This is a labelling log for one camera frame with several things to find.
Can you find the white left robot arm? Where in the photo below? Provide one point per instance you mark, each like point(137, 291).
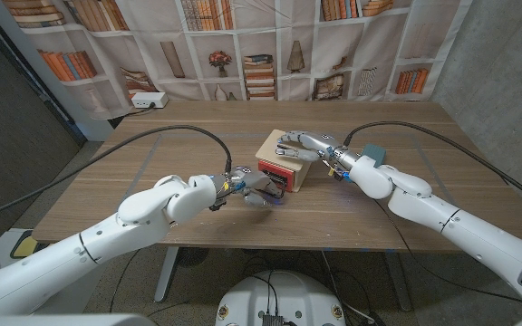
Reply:
point(107, 235)

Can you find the grey teal wrist module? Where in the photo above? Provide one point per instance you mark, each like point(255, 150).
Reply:
point(373, 154)

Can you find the printed bookshelf backdrop cloth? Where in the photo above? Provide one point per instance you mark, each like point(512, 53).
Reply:
point(265, 45)

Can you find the dark grey partition panel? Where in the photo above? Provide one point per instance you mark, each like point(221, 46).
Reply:
point(12, 136)

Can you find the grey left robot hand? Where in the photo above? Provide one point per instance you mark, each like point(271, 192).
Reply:
point(254, 181)

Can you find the white robot torso edge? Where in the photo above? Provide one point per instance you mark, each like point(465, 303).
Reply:
point(61, 320)

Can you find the grey metal table leg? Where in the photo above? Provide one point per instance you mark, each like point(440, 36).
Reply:
point(399, 280)
point(167, 271)

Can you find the white power strip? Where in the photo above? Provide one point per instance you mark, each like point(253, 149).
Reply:
point(148, 99)

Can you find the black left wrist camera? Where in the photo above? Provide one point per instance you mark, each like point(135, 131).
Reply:
point(217, 206)

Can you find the white domed robot base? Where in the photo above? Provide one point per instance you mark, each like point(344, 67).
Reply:
point(283, 299)

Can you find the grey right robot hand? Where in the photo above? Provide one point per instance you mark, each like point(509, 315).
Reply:
point(315, 142)

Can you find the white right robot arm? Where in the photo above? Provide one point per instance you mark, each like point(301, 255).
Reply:
point(469, 228)

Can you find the light wooden slotted box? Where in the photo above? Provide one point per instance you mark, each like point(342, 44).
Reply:
point(301, 174)

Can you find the white yellow floor object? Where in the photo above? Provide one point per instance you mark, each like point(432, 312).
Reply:
point(25, 246)

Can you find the small grey electronics box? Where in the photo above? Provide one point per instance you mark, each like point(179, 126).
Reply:
point(272, 320)

